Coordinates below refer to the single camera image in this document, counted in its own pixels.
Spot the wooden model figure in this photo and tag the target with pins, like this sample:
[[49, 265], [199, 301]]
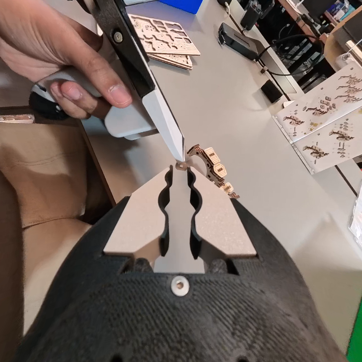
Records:
[[217, 169]]

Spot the small wooden connector piece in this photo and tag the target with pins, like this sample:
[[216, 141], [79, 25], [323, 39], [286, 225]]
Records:
[[181, 166]]

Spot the person's left hand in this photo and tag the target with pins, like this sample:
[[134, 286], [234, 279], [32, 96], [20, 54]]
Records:
[[42, 36]]

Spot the paper sheet in clear sleeve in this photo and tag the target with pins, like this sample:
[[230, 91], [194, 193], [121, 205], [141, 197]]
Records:
[[357, 215]]

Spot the black power adapter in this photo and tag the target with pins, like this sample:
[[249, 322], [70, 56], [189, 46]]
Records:
[[234, 39]]

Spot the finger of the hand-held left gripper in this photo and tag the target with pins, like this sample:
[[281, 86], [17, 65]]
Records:
[[165, 124]]

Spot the wooden puzzle parts sheet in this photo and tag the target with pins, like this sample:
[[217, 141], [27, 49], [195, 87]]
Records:
[[175, 62], [166, 42]]

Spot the blue plastic bin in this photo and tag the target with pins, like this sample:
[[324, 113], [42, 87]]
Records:
[[181, 5]]

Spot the dark panel with wooden rim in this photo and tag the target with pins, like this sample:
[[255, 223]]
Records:
[[353, 28]]

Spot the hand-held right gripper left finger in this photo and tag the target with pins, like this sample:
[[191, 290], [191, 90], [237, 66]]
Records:
[[135, 223]]

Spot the small black box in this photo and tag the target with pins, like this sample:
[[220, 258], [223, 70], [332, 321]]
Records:
[[271, 92]]

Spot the green plastic bin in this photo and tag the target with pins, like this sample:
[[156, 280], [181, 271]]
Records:
[[356, 347]]

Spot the grey desk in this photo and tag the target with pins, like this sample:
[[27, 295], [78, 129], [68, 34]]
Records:
[[240, 127]]

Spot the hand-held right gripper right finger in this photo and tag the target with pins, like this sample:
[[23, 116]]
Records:
[[223, 226]]

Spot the person's beige trousers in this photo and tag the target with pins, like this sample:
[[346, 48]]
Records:
[[42, 169]]

